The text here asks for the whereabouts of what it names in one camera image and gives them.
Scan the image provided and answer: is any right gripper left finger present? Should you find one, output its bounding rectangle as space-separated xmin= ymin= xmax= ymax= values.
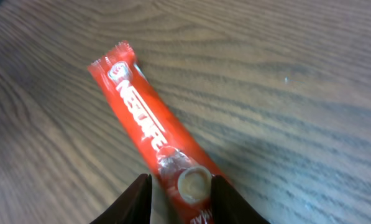
xmin=90 ymin=174 xmax=152 ymax=224

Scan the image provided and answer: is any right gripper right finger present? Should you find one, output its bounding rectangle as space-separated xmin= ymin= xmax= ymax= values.
xmin=211 ymin=175 xmax=269 ymax=224

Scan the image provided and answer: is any red Nescafe stick sachet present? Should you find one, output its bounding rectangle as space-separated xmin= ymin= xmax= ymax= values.
xmin=88 ymin=41 xmax=221 ymax=223

